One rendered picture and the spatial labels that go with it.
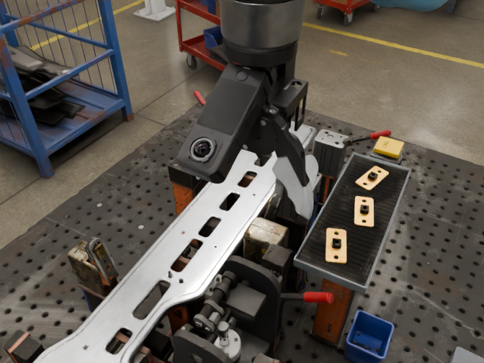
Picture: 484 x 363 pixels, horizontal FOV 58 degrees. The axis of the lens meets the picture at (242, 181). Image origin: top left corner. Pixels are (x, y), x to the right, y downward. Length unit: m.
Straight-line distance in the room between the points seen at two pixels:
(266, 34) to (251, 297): 0.51
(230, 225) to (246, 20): 0.77
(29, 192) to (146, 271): 1.98
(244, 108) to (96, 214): 1.27
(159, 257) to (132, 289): 0.10
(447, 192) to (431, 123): 1.76
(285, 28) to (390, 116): 3.12
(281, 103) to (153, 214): 1.17
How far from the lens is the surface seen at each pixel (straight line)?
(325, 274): 0.82
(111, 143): 3.16
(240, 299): 0.78
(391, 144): 1.15
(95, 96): 3.40
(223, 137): 0.39
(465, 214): 1.73
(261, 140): 0.45
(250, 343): 0.96
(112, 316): 0.99
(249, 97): 0.41
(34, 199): 2.89
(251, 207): 1.15
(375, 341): 1.31
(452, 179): 1.87
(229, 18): 0.40
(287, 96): 0.46
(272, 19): 0.39
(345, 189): 0.99
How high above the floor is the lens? 1.81
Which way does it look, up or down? 42 degrees down
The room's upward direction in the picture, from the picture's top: straight up
